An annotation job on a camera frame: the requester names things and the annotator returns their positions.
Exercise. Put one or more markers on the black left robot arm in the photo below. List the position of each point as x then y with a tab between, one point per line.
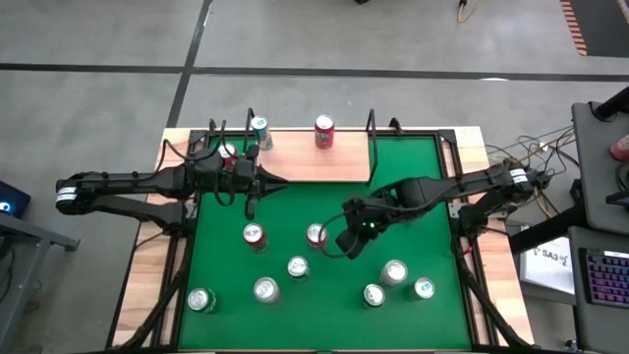
128	181

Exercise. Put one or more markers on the green can bottom right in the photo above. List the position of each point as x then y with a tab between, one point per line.
424	287

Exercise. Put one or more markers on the black floor mat orange stripes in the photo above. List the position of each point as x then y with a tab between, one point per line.
604	24

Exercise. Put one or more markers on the silver and red soda can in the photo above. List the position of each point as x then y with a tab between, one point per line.
266	289

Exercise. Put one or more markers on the white SA3 sign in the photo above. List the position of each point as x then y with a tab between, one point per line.
545	268

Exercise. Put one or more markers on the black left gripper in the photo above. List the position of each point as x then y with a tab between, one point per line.
251	206

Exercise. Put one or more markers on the grey side table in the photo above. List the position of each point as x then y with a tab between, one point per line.
49	237

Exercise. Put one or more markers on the green Sprite can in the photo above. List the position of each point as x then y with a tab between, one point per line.
374	294
298	266
199	299

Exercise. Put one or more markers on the wooden shelf board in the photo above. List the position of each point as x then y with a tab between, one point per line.
304	157

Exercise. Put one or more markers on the black device blue light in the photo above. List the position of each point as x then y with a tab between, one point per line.
17	196

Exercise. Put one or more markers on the pink drink can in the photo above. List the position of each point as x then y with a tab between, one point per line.
621	147

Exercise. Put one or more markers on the white silver soda can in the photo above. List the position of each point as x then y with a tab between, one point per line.
394	271

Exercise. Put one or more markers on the black backlit keyboard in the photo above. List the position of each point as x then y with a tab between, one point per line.
607	277

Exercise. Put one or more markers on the dark red soda can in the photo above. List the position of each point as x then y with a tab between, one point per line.
227	150

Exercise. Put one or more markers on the orange-red Fanta can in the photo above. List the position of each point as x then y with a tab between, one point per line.
316	233

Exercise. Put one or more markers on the black stand pole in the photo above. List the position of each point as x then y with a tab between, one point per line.
611	105

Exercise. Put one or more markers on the green table mat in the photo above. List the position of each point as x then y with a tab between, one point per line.
334	319

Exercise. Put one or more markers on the red can with black label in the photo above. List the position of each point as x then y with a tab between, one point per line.
254	232

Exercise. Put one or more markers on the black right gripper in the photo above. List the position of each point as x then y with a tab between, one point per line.
361	231

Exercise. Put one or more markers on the black desk support beam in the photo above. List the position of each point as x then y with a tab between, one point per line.
540	231

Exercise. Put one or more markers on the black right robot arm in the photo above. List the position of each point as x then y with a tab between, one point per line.
467	184

